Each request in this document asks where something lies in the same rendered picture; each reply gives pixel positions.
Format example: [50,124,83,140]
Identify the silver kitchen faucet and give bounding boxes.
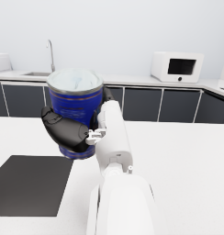
[45,39,56,73]

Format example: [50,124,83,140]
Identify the dark grey square mat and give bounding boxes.
[0,154,74,218]

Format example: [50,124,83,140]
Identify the white kitchen appliance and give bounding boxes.
[0,52,13,73]

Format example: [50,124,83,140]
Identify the kitchen sink basin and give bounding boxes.
[22,71,53,77]

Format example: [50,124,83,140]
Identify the white microwave oven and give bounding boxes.
[151,50,205,84]

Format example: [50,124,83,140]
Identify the blue can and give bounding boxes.
[46,67,105,161]

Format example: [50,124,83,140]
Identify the dark kitchen counter cabinets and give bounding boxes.
[0,80,224,125]

